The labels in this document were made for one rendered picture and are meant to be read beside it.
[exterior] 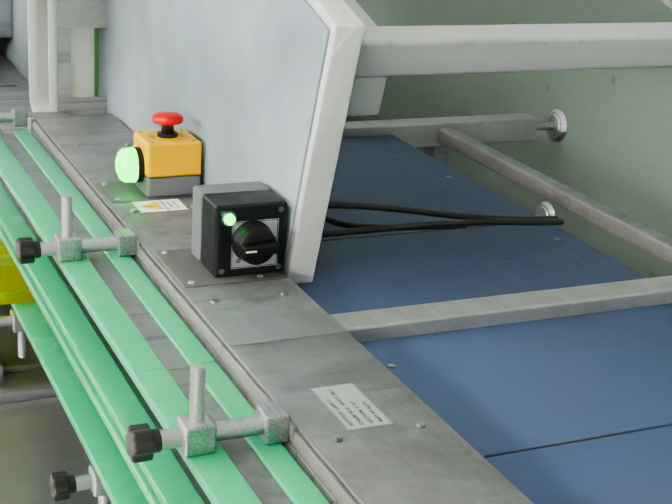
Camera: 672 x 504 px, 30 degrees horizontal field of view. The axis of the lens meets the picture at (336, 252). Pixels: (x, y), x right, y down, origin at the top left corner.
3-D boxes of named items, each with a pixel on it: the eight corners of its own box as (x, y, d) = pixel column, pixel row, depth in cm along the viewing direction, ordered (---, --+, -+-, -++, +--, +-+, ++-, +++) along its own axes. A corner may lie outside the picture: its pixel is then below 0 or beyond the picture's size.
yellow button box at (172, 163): (187, 179, 165) (132, 183, 162) (188, 124, 162) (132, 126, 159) (204, 195, 159) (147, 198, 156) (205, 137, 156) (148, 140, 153)
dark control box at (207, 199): (262, 247, 141) (190, 254, 138) (265, 179, 139) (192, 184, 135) (289, 272, 134) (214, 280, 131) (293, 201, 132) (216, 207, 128)
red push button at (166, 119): (147, 135, 159) (147, 109, 158) (177, 134, 160) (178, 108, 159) (156, 144, 155) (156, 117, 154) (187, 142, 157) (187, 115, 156)
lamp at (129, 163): (135, 176, 160) (111, 178, 159) (135, 142, 159) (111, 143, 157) (144, 186, 156) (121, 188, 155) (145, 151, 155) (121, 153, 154)
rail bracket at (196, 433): (278, 424, 105) (122, 448, 100) (282, 344, 103) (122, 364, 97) (296, 446, 102) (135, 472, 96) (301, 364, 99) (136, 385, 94)
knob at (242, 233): (270, 258, 133) (282, 269, 130) (230, 262, 131) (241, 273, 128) (272, 218, 131) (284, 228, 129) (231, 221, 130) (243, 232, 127)
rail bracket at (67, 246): (131, 246, 144) (14, 256, 139) (132, 185, 142) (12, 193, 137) (141, 258, 141) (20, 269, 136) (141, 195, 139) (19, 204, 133)
